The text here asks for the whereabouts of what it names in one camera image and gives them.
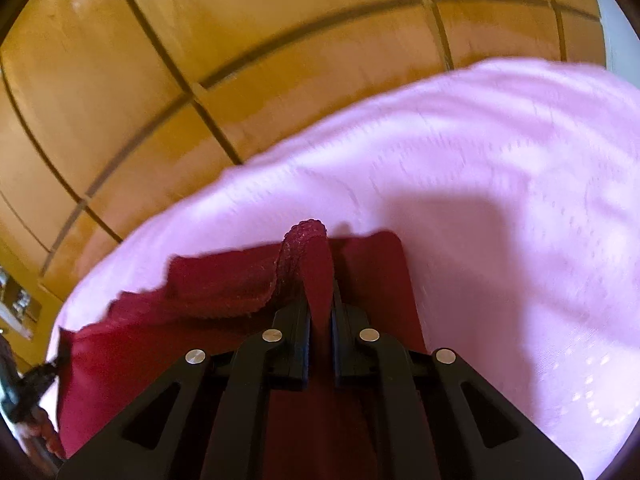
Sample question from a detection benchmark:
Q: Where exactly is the person's left hand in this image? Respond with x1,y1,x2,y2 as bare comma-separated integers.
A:
15,404,68,461

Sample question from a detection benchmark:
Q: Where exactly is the wooden cabinet with glass door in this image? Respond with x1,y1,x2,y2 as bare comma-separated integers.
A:
0,240,51,341

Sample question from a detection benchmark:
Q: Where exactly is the dark red knit sweater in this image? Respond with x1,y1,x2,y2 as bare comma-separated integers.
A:
52,217,431,480

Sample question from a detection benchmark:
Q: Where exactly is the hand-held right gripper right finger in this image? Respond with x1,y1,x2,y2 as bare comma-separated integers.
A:
330,287,585,480

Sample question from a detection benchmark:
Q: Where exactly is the pink patterned bedspread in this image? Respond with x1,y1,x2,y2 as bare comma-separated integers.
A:
47,57,640,480

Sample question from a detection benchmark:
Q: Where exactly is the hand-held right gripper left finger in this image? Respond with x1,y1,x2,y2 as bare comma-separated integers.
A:
56,294,312,480

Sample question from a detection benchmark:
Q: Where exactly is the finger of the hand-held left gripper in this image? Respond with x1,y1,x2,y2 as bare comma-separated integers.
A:
25,356,68,397

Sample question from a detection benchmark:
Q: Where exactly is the wooden wardrobe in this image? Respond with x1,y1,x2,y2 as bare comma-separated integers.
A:
0,0,608,341

